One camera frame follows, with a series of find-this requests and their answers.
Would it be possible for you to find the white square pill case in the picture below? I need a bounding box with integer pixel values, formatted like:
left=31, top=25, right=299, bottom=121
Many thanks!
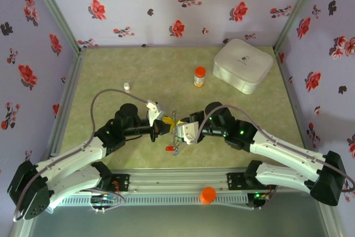
left=212, top=38, right=275, bottom=95

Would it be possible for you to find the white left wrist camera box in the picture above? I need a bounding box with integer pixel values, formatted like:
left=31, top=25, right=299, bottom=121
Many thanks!
left=145, top=99, right=167, bottom=127

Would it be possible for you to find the white slotted cable duct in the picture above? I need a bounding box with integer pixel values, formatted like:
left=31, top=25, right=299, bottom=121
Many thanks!
left=59, top=194, right=249, bottom=206

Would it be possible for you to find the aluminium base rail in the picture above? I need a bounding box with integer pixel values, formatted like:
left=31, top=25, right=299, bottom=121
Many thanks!
left=108, top=168, right=250, bottom=193

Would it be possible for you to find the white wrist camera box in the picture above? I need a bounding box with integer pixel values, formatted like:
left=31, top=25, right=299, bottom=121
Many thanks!
left=145, top=99, right=167, bottom=127
left=175, top=122, right=200, bottom=145

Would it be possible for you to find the aluminium frame floor rail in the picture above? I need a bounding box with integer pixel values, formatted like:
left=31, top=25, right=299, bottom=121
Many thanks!
left=46, top=49, right=87, bottom=157
left=273, top=48, right=308, bottom=152

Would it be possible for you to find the orange-lid pill bottle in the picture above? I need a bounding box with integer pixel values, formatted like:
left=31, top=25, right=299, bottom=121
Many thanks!
left=193, top=66, right=207, bottom=88

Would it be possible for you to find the aluminium frame corner post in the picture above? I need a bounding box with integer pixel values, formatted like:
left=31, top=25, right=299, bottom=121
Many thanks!
left=273, top=0, right=325, bottom=52
left=26, top=0, right=87, bottom=54

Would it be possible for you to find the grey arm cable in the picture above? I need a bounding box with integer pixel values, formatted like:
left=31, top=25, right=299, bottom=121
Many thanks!
left=194, top=105, right=355, bottom=193
left=12, top=89, right=150, bottom=223

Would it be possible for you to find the orange plastic cap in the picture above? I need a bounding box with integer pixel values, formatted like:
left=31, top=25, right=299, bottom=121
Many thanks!
left=199, top=186, right=217, bottom=206

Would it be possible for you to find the grey right arm cable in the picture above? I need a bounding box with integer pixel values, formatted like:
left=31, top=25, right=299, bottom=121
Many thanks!
left=194, top=105, right=355, bottom=193

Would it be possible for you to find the green circuit board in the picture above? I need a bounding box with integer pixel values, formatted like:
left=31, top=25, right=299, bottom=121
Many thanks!
left=248, top=191, right=271, bottom=210
left=91, top=195, right=117, bottom=205

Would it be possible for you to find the grey left arm cable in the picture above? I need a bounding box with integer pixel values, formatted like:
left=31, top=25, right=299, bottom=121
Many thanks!
left=12, top=89, right=150, bottom=223

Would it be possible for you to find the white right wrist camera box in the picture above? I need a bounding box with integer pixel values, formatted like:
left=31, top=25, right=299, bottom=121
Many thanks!
left=175, top=122, right=200, bottom=145

